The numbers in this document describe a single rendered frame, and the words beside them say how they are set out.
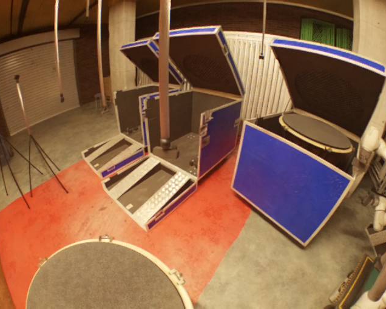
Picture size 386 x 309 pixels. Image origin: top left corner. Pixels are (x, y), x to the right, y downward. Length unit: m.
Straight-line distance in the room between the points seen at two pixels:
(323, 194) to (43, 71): 7.17
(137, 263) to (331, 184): 1.25
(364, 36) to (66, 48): 7.49
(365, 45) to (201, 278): 3.02
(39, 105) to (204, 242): 6.38
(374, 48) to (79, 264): 3.14
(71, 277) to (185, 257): 1.06
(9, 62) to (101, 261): 6.44
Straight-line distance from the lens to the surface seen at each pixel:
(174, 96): 2.53
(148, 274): 0.69
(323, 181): 1.35
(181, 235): 1.69
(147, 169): 2.23
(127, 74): 4.19
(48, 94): 6.78
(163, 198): 1.87
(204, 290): 1.50
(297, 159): 1.36
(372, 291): 1.20
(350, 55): 1.50
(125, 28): 4.24
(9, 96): 6.66
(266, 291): 1.61
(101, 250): 0.79
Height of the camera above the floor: 1.45
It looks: 32 degrees down
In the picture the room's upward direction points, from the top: 2 degrees clockwise
